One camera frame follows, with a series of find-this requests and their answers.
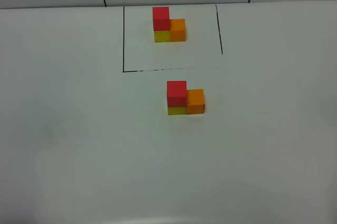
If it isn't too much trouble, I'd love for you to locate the yellow template block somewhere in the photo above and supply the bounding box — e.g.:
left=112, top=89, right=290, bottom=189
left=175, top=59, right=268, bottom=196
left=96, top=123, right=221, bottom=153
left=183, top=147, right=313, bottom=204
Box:
left=154, top=31, right=171, bottom=43

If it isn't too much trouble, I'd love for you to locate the orange template block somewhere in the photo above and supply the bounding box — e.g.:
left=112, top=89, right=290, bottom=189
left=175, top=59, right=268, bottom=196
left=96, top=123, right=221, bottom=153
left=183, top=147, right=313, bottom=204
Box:
left=170, top=19, right=186, bottom=42

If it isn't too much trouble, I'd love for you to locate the red template block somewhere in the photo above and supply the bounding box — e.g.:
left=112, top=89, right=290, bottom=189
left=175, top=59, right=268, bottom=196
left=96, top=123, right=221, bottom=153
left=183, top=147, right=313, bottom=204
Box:
left=152, top=7, right=170, bottom=31

